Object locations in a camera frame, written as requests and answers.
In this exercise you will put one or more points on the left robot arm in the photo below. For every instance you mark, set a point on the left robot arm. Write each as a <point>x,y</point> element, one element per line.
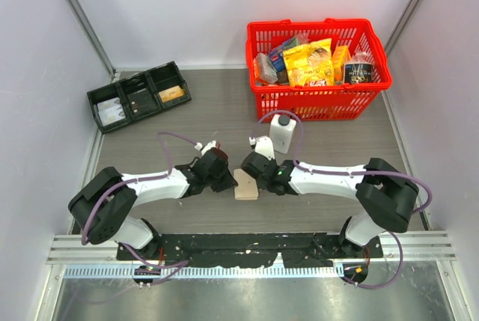
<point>102,208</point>

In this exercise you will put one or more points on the dark card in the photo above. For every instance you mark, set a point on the dark card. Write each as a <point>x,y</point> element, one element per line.
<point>142,103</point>

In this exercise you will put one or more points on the white cable duct strip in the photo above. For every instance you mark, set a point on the white cable duct strip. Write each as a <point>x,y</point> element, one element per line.
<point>135,271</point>

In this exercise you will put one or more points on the blue snack packet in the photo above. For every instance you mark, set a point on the blue snack packet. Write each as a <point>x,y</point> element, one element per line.
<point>276,55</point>

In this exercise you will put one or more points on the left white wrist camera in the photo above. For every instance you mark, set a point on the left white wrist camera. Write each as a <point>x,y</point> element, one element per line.
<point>203,148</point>

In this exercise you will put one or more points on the beige card holder wallet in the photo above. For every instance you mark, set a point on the beige card holder wallet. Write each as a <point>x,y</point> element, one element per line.
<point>246,189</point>

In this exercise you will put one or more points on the white cards in tray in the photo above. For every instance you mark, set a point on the white cards in tray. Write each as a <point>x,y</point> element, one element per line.
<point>110,111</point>

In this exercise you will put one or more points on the yellow chips bag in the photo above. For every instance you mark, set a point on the yellow chips bag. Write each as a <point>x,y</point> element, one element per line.
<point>310,65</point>

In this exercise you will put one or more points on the black mounting base plate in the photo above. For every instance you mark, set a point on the black mounting base plate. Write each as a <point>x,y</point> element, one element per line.
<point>253,250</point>

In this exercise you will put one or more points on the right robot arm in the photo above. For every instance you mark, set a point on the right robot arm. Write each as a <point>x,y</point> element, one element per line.
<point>387,198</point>

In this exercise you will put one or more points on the orange snack box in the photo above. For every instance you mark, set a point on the orange snack box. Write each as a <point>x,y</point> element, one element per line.
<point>340,57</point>

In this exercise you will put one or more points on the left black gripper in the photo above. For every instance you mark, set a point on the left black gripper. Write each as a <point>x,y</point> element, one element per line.
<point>227,182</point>

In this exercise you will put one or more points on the red shopping basket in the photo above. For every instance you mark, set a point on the red shopping basket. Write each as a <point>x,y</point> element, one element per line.
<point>311,91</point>

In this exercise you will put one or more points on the black three-compartment tray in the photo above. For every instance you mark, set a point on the black three-compartment tray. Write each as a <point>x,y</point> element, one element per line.
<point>155,80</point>

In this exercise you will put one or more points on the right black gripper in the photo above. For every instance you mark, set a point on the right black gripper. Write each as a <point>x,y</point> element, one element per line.
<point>260,184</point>

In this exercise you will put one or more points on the grey wrapped snack pack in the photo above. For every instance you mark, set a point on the grey wrapped snack pack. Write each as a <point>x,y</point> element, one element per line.
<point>264,72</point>

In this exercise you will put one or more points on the white bottle grey cap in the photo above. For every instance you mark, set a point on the white bottle grey cap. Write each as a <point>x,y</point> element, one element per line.
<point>281,132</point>

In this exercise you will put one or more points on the gold card in tray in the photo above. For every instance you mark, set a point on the gold card in tray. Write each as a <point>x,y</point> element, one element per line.
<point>171,94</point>

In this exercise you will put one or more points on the black round can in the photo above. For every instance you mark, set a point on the black round can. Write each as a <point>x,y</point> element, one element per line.
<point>358,72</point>

